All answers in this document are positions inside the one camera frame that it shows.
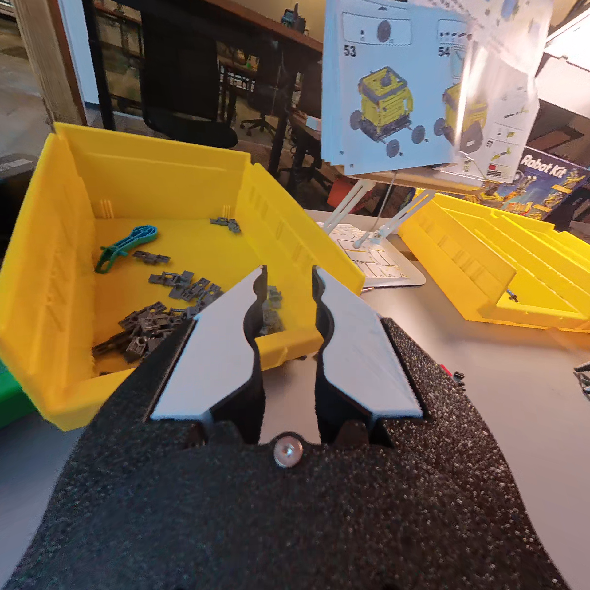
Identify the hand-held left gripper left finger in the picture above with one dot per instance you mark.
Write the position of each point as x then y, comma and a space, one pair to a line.
212, 359

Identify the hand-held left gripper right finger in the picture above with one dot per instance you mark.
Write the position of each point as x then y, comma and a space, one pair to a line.
364, 359

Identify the pile of grey track links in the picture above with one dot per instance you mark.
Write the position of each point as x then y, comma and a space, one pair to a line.
147, 322

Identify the yellow plastic bin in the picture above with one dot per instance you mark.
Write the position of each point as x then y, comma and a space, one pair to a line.
46, 276

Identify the grey desk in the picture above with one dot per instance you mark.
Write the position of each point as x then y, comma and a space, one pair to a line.
507, 415

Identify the pile of small toy pins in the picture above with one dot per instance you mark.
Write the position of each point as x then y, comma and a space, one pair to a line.
454, 375

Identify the white book stand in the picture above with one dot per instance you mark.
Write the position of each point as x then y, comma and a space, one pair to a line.
415, 274

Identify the sticker sheet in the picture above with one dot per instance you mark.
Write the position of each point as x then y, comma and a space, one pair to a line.
373, 258

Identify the yellow divided parts bin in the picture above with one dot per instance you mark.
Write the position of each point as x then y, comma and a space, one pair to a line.
461, 258

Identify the teal brick separator tool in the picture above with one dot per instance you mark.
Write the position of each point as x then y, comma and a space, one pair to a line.
133, 235

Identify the small blue toy pieces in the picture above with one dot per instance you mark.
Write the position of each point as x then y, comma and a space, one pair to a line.
511, 295

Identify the orange container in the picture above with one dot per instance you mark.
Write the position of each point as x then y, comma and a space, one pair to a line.
343, 193

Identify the green crate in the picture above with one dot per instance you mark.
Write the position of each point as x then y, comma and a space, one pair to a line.
14, 401

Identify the toy robot kit box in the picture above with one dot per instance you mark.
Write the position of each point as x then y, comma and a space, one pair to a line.
544, 184

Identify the black office chair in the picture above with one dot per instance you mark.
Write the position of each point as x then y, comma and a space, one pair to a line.
262, 110
184, 92

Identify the black case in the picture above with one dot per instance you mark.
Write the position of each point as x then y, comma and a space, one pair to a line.
16, 168

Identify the toy instruction booklet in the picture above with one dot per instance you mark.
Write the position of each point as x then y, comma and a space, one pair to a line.
396, 69

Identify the brown office table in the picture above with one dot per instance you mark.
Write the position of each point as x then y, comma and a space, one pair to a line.
276, 27

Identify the wooden post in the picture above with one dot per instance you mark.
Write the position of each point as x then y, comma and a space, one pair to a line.
50, 60

